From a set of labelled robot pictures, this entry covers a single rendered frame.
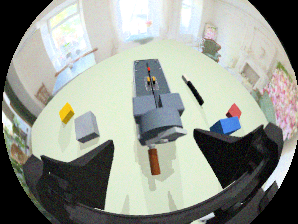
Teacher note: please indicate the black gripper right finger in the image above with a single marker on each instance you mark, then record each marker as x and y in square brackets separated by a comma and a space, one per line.
[225, 154]

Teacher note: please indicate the red rectangular block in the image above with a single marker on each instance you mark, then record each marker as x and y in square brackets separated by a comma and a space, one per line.
[233, 111]

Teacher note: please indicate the yellow square block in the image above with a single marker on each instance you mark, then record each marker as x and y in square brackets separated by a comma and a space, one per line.
[66, 113]

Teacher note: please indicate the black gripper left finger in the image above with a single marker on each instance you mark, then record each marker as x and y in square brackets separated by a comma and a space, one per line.
[88, 174]

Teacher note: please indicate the blue block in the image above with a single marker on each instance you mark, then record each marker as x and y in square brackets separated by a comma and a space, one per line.
[226, 126]

